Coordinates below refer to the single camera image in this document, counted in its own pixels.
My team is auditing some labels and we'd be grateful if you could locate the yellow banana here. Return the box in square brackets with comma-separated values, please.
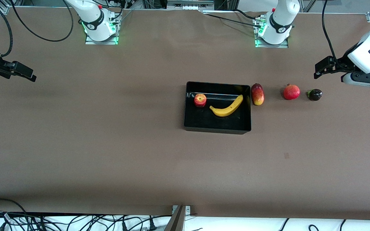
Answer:
[209, 94, 244, 117]

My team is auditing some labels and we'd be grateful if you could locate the black plastic tray box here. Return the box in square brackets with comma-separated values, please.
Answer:
[184, 81, 252, 135]

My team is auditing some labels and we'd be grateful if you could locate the dark purple mangosteen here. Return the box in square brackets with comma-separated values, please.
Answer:
[307, 89, 323, 101]

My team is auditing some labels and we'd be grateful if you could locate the red pomegranate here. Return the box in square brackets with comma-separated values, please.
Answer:
[283, 84, 301, 100]

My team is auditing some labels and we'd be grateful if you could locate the red yellow mango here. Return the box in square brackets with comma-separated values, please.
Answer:
[251, 83, 265, 106]

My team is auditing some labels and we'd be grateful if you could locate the grey metal mounting plate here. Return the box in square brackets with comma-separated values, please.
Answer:
[167, 0, 215, 12]

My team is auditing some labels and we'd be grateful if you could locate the grey metal bar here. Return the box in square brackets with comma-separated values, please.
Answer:
[163, 205, 187, 231]

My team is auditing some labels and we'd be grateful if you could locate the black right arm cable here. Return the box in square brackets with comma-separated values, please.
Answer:
[0, 0, 74, 57]

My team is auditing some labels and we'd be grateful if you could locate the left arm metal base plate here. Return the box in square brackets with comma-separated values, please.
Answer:
[255, 18, 289, 48]

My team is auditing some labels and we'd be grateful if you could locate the aluminium frame strut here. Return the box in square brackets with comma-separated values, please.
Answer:
[302, 0, 317, 13]

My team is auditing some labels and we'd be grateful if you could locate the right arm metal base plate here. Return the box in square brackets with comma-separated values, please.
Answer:
[85, 13, 121, 45]

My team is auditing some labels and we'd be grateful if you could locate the short black base cable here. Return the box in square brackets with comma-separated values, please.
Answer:
[235, 9, 261, 20]

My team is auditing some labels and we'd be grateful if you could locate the long black base cable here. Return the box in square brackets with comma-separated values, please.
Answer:
[201, 12, 261, 28]

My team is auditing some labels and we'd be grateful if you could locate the black arched floor cable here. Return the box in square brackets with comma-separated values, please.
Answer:
[0, 198, 29, 215]

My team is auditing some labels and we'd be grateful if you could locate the silver metal bracket plate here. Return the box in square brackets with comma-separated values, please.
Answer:
[172, 205, 192, 215]

